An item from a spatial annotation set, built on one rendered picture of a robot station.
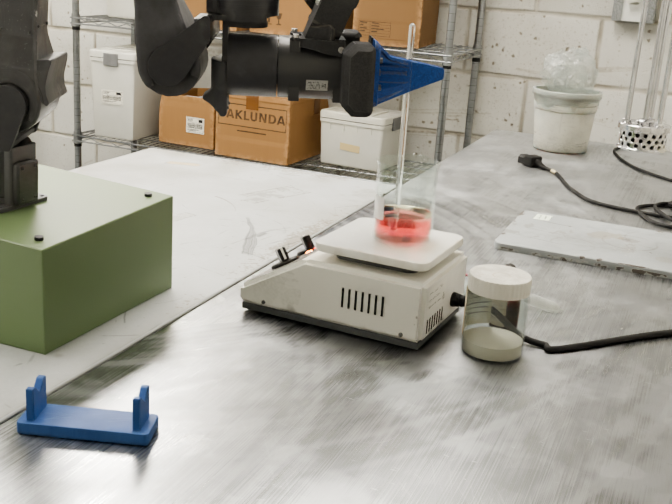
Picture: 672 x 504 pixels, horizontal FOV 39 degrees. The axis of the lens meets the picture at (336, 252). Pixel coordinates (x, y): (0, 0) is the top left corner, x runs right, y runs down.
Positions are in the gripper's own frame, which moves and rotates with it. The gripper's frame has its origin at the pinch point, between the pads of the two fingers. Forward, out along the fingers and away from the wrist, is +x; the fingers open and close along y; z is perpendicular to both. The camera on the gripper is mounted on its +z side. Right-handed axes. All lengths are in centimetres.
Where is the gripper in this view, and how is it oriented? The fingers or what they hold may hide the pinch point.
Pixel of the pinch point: (407, 71)
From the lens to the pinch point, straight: 90.3
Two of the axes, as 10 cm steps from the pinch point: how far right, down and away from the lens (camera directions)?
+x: 10.0, 0.3, 0.6
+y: -0.5, -3.0, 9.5
